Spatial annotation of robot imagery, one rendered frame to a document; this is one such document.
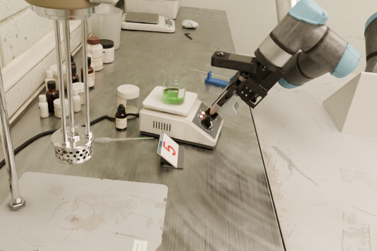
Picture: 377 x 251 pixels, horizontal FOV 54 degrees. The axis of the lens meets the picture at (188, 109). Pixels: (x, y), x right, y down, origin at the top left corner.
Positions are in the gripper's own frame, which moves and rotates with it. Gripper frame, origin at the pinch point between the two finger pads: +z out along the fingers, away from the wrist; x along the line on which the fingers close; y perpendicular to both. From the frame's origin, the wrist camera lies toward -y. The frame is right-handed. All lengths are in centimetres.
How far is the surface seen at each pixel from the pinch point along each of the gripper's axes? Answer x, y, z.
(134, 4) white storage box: 101, -53, 31
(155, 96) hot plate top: -3.6, -13.6, 5.5
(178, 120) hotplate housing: -9.3, -5.6, 3.5
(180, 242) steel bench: -39.7, 5.8, 4.3
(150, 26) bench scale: 78, -36, 26
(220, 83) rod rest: 30.8, 1.1, 6.0
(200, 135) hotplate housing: -9.3, 0.9, 3.1
